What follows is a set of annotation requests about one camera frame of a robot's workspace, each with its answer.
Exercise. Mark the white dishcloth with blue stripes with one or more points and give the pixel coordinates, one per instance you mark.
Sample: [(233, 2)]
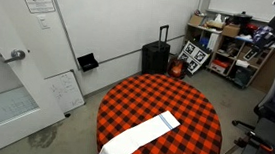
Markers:
[(139, 134)]

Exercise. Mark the dark patterned bag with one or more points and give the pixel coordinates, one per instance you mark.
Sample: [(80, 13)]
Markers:
[(263, 35)]

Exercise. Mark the red container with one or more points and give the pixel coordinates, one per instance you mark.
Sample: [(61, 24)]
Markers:
[(251, 27)]

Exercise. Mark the closed brown cardboard box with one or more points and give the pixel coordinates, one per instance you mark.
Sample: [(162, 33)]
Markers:
[(231, 30)]

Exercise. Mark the grey office chair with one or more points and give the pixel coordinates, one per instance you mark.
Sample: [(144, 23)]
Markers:
[(274, 82)]

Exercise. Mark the white spray bottle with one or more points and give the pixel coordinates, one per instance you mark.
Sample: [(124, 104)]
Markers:
[(218, 19)]

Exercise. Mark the dark green bin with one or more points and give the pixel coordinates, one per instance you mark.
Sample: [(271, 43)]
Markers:
[(243, 77)]

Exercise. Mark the white binders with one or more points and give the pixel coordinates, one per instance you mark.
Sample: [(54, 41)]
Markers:
[(213, 41)]

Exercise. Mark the red storage box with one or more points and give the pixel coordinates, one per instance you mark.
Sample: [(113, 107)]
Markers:
[(220, 65)]

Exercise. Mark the wooden shelf unit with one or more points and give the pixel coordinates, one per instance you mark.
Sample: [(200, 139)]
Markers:
[(202, 27)]

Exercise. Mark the small open cardboard box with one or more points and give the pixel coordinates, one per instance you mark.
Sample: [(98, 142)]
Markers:
[(196, 20)]

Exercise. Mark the large fiducial tag board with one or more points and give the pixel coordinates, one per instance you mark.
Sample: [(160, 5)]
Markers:
[(194, 53)]

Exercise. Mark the orange black backpack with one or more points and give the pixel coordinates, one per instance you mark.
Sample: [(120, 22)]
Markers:
[(177, 68)]

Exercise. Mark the black wheeled suitcase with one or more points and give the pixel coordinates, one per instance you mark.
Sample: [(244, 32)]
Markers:
[(154, 58)]

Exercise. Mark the red black plaid tablecloth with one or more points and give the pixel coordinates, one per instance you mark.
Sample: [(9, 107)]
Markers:
[(162, 96)]

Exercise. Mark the small leaning whiteboard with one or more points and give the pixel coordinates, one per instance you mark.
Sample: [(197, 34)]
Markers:
[(64, 90)]

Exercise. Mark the white door sign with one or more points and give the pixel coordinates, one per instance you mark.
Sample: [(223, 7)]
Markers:
[(39, 3)]

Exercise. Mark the white door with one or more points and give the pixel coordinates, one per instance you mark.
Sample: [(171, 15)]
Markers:
[(27, 77)]

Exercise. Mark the wall mounted whiteboard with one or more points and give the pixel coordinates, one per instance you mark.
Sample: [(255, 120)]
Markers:
[(241, 4)]

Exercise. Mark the black wall tray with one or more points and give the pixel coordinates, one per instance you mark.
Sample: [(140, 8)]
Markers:
[(87, 62)]

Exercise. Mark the white light switch plate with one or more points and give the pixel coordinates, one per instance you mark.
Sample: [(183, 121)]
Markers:
[(43, 22)]

